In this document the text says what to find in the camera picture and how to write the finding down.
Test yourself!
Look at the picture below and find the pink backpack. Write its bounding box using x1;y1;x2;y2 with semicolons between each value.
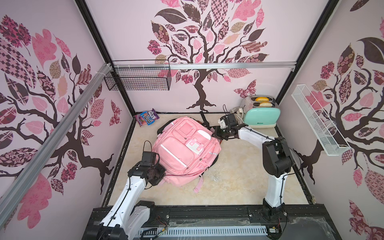
152;117;221;194

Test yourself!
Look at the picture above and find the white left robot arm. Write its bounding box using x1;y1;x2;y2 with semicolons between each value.
82;162;166;240

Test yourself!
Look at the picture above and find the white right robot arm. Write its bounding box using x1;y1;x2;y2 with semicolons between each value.
213;126;293;211

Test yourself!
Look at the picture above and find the mint green toaster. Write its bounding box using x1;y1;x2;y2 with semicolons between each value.
241;95;281;128

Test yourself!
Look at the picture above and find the yellow toast slice front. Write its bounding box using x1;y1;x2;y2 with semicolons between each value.
259;102;274;108

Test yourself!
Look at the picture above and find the yellow toast slice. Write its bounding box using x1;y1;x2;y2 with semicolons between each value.
259;102;274;108
255;97;270;102

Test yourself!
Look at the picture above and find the yellow toast slice back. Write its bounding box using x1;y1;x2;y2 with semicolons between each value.
255;97;270;102

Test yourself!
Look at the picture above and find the purple candy bag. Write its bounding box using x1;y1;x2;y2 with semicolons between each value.
135;109;160;127

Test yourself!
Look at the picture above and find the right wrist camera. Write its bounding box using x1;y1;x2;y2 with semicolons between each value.
219;113;239;129

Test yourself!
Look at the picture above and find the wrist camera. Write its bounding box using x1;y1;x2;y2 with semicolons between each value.
141;151;158;167
219;113;239;129

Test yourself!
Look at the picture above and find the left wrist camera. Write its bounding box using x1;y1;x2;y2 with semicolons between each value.
141;151;158;167

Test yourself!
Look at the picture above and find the white toaster power cord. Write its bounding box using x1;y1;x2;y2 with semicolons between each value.
229;106;247;129

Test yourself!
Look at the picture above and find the aluminium rail back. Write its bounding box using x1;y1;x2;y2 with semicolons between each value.
114;62;297;70

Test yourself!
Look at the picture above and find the aluminium rail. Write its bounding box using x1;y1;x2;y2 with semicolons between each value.
114;62;297;70
0;63;112;229

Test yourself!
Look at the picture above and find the white vented cable duct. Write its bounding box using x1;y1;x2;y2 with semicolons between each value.
135;226;268;239

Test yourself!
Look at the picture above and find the black wire basket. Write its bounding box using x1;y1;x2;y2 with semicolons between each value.
104;60;172;91

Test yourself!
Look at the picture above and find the white wire shelf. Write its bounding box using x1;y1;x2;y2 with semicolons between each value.
291;84;352;157

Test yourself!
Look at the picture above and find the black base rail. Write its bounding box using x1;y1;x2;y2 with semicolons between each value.
82;204;331;230

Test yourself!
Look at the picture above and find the aluminium rail left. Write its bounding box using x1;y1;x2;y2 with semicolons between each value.
0;63;112;229

